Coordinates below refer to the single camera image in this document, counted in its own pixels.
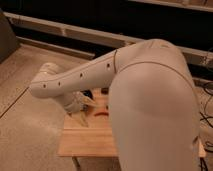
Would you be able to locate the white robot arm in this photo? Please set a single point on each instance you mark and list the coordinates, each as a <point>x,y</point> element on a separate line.
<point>152,102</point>

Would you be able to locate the grey cabinet corner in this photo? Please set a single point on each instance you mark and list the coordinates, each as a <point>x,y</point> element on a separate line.
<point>8,40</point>

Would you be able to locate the small black block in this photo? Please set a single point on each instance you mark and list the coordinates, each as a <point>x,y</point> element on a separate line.
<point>104,90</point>

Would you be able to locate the wooden table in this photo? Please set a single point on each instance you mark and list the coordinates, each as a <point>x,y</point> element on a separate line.
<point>93,141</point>

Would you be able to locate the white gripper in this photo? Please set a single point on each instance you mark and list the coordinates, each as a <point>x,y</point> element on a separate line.
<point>75,102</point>

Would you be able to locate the black bowl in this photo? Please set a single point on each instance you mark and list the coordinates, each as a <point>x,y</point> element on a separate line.
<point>88,93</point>

